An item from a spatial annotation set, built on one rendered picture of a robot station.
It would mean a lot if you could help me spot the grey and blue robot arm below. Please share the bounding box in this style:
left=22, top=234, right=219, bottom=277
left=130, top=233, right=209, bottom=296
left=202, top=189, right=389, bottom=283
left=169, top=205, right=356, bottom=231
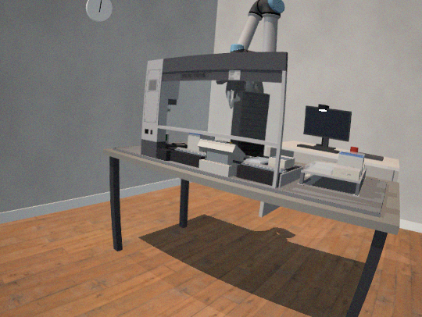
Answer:
left=230, top=0, right=284, bottom=52

